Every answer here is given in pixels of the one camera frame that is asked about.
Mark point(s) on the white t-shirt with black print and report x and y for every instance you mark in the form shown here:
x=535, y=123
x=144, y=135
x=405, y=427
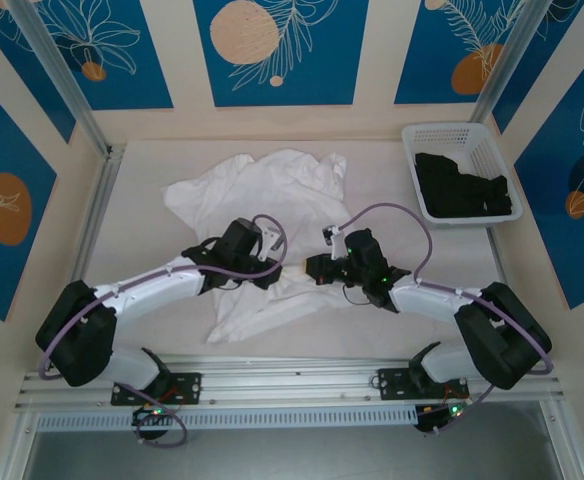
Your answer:
x=272, y=200

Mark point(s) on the white plastic basket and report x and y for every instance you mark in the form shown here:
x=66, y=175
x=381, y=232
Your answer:
x=442, y=135

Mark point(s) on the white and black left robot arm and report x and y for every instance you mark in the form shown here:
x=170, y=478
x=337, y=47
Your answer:
x=142, y=287

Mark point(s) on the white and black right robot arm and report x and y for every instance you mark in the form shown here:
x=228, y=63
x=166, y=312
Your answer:
x=422, y=300

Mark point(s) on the black garment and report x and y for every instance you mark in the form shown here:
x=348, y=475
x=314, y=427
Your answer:
x=452, y=190

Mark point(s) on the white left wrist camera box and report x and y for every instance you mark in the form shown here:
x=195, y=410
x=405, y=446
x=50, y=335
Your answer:
x=271, y=240

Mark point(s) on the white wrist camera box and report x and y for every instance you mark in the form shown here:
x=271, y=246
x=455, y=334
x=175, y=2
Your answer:
x=271, y=240
x=329, y=234

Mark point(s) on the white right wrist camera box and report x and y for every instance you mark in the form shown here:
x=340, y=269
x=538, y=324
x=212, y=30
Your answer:
x=329, y=234

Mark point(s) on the aluminium rail frame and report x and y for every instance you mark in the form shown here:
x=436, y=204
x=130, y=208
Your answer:
x=292, y=382

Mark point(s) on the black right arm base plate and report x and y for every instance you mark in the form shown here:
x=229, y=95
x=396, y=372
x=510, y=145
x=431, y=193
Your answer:
x=392, y=382

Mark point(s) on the aluminium right side rail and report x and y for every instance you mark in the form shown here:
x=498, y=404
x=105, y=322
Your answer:
x=499, y=260

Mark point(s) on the aluminium rail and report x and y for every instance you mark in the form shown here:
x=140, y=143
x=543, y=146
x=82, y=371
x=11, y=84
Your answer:
x=99, y=200
x=499, y=260

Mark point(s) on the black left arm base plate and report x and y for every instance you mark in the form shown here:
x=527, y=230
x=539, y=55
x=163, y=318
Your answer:
x=192, y=387

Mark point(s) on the aluminium left side rail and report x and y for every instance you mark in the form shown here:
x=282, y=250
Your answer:
x=99, y=200

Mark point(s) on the aluminium right corner post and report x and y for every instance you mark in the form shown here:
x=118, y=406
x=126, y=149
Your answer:
x=502, y=65

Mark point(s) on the aluminium corner post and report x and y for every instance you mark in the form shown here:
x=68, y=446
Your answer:
x=502, y=65
x=62, y=75

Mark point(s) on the aluminium left corner post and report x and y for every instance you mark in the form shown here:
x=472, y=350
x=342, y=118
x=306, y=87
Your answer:
x=62, y=75

